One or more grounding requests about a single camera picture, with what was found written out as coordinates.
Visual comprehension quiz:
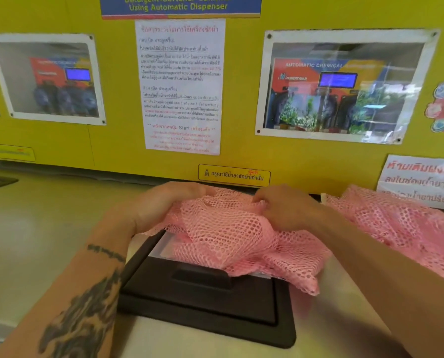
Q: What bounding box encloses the person's left hand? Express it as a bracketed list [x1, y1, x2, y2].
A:
[131, 181, 217, 235]

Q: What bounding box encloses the person's right hand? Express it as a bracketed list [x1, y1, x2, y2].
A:
[252, 184, 328, 233]

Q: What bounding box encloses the pink mesh laundry bag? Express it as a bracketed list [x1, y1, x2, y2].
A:
[144, 184, 444, 296]

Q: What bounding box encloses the person's right forearm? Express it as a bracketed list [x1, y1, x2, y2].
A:
[311, 210, 444, 358]

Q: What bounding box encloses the person's left forearm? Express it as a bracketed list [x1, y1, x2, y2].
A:
[0, 205, 140, 358]

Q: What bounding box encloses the small yellow label sticker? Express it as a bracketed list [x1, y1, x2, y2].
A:
[198, 164, 271, 188]

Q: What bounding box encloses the white text notice sheet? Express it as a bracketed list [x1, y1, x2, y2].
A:
[135, 19, 226, 156]

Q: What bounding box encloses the laminated machine photo poster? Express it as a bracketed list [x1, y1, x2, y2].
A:
[0, 33, 107, 126]
[255, 30, 441, 145]

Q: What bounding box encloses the grey washing machine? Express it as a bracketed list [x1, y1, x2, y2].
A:
[112, 190, 444, 358]

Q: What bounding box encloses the white sign with red text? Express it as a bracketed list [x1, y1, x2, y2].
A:
[376, 154, 444, 211]

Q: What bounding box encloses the blue banner sign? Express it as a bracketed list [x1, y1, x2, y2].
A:
[99, 0, 263, 20]

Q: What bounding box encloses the long yellow label sticker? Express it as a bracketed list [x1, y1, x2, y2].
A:
[0, 143, 36, 163]

